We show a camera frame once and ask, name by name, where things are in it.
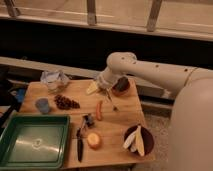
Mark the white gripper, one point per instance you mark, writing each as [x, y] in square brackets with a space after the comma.
[105, 80]

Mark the dark purple grape bunch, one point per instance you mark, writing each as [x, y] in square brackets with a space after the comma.
[64, 103]

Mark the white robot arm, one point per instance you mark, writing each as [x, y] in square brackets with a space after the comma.
[188, 89]

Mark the orange carrot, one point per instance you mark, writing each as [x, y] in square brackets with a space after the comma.
[98, 111]

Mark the wooden table board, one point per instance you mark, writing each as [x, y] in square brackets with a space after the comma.
[111, 128]

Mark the brown bowl at back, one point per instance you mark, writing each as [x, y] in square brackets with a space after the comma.
[119, 93]

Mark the small dark toy object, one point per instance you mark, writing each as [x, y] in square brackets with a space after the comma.
[89, 120]

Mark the metal fork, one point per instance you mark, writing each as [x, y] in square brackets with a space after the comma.
[110, 99]

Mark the dark object in bowl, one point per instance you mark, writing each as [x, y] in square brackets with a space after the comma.
[122, 84]

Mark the blue cup on left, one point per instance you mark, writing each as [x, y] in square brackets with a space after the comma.
[42, 105]

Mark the yellow orange fruit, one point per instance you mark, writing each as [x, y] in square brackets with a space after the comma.
[94, 140]

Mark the blue object at left edge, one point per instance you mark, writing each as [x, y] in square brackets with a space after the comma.
[20, 94]

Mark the dark brown plate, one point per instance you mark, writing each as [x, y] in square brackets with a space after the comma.
[147, 137]

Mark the yellow banana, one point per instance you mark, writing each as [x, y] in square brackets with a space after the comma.
[139, 141]

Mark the green plastic tray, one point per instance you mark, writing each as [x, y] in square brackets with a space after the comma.
[36, 142]

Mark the black object at left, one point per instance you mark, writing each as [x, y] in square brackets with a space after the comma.
[6, 98]

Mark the black handled knife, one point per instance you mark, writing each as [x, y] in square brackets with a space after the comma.
[80, 144]

